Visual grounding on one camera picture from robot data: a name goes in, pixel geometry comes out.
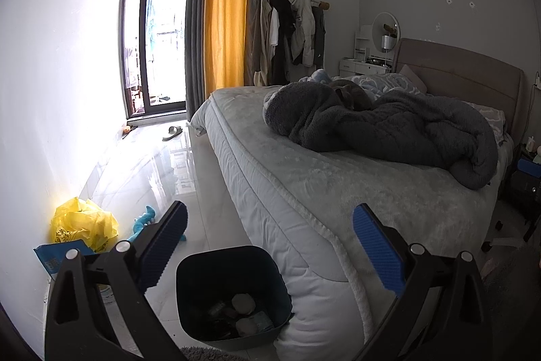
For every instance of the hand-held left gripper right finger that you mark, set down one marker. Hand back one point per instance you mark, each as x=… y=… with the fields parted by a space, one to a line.
x=380 y=255

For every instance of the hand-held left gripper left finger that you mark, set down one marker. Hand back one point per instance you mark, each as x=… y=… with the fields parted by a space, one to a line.
x=162 y=251

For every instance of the dark trash bin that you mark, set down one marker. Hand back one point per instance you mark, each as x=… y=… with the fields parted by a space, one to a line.
x=211 y=272

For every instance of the blue dinosaur toy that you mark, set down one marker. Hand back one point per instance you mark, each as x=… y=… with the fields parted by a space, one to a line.
x=146 y=219

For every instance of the yellow plastic bag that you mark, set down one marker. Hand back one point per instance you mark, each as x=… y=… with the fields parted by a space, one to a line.
x=82 y=223

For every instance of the bed with grey sheet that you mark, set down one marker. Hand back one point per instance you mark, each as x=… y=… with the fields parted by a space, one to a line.
x=317 y=196

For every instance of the blue flat packet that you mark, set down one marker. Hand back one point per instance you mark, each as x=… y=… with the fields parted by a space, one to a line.
x=53 y=259

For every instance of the grey fuzzy rug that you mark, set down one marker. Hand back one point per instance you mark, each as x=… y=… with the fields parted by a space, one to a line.
x=207 y=354

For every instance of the grey slipper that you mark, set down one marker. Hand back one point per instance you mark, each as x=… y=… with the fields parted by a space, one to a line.
x=172 y=131

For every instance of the small orange toy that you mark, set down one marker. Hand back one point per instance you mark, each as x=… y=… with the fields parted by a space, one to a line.
x=126 y=129

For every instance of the grey fleece blanket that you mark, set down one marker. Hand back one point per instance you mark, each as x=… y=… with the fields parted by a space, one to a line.
x=380 y=128

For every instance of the white chair base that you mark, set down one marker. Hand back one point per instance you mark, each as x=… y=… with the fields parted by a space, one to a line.
x=507 y=241

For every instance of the dark bedside table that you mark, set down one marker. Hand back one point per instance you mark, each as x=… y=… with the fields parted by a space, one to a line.
x=524 y=192

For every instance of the grey cat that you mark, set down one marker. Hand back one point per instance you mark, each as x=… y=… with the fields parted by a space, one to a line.
x=353 y=92

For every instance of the blue patterned duvet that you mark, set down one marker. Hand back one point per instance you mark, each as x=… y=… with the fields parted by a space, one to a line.
x=382 y=83

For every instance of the blue box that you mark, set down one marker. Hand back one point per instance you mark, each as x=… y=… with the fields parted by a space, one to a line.
x=530 y=167

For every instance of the beige pillow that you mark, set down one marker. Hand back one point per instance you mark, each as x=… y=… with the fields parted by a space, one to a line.
x=412 y=75

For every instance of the white dresser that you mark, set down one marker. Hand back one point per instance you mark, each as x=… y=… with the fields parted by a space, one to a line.
x=363 y=68

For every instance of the beige bed headboard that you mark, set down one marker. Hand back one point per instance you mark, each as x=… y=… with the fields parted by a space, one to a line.
x=465 y=73

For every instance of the white desk organizer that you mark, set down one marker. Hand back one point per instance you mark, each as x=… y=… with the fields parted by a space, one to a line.
x=362 y=44

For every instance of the silver table lamp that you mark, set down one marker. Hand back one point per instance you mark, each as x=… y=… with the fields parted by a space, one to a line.
x=388 y=41

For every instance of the glass balcony door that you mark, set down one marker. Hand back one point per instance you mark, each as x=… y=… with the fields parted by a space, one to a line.
x=160 y=31

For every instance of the grey hanging garment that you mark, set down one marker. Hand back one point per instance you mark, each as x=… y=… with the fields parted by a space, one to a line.
x=319 y=35

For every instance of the beige coat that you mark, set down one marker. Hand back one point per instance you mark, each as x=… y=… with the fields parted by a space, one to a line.
x=262 y=44

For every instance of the round white mirror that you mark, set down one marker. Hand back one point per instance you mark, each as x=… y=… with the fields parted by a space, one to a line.
x=384 y=22

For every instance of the white jacket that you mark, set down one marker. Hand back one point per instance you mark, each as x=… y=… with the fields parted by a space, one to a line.
x=303 y=27

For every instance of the black garment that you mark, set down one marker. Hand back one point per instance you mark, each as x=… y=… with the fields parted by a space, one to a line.
x=283 y=31

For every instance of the yellow curtain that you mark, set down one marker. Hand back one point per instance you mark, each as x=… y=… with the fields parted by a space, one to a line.
x=226 y=5

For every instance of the wall socket with plug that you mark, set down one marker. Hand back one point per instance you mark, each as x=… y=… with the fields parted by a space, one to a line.
x=537 y=81

